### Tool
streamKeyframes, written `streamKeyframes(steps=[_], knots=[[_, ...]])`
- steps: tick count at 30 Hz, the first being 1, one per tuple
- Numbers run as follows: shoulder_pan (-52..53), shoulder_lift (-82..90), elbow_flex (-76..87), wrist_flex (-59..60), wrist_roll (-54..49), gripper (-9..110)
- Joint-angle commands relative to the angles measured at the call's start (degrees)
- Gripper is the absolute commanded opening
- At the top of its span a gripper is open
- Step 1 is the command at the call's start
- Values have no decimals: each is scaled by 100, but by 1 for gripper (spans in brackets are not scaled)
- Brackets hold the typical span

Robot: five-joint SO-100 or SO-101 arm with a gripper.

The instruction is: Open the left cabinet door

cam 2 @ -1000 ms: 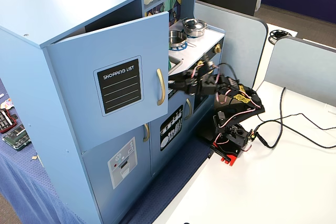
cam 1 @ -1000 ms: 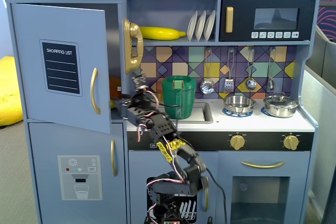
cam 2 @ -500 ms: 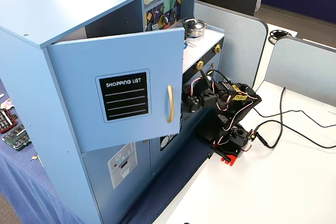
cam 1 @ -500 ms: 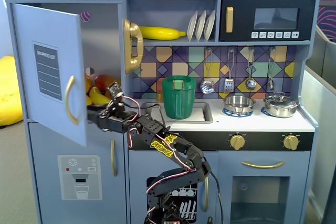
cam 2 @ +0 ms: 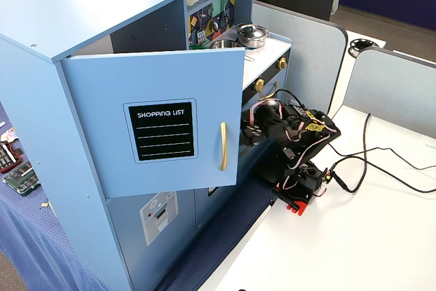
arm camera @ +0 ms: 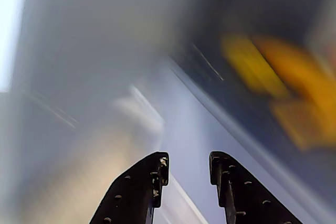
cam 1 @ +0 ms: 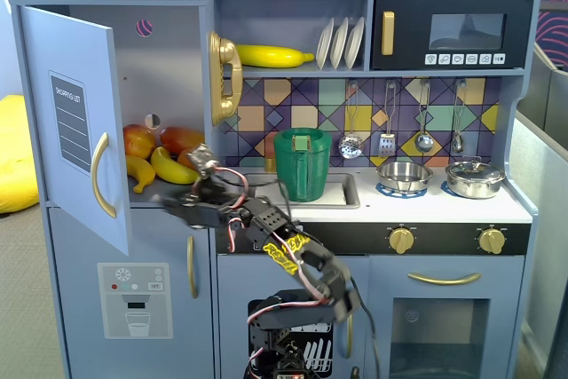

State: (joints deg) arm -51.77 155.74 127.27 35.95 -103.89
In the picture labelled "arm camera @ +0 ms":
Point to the blue wooden toy kitchen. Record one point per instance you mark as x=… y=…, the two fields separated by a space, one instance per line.
x=183 y=119

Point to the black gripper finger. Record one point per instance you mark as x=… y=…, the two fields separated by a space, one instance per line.
x=246 y=195
x=134 y=190

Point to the gold stove knob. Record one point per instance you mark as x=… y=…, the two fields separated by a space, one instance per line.
x=249 y=64

